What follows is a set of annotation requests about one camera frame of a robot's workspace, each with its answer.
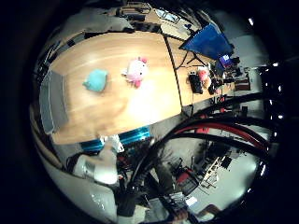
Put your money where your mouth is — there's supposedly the black device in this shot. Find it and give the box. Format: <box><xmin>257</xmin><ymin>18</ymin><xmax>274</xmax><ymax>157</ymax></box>
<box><xmin>188</xmin><ymin>73</ymin><xmax>204</xmax><ymax>95</ymax></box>

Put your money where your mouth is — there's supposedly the red plush toy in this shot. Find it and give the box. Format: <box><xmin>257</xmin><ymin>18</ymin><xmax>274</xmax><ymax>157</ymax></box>
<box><xmin>197</xmin><ymin>68</ymin><xmax>210</xmax><ymax>83</ymax></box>

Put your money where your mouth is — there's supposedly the thick black cable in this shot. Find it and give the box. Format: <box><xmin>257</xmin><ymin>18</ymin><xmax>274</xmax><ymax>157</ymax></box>
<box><xmin>125</xmin><ymin>132</ymin><xmax>272</xmax><ymax>194</ymax></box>

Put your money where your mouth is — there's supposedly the black tripod stand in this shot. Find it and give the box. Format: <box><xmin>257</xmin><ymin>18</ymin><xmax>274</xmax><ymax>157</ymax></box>
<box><xmin>176</xmin><ymin>50</ymin><xmax>206</xmax><ymax>69</ymax></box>

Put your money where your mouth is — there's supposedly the white and pink plush toy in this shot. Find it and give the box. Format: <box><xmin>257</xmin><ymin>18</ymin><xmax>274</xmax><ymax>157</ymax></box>
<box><xmin>121</xmin><ymin>56</ymin><xmax>150</xmax><ymax>89</ymax></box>

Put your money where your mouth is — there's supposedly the teal plush toy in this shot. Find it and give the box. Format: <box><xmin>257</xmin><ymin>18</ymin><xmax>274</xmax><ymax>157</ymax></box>
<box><xmin>82</xmin><ymin>68</ymin><xmax>109</xmax><ymax>93</ymax></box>

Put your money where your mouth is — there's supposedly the lit monitor screen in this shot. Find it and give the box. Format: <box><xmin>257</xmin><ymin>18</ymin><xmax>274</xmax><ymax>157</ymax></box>
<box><xmin>218</xmin><ymin>53</ymin><xmax>233</xmax><ymax>68</ymax></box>

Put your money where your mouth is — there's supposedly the blue aluminium rail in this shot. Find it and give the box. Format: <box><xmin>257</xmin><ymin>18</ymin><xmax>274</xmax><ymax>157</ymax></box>
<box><xmin>79</xmin><ymin>125</ymin><xmax>152</xmax><ymax>153</ymax></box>

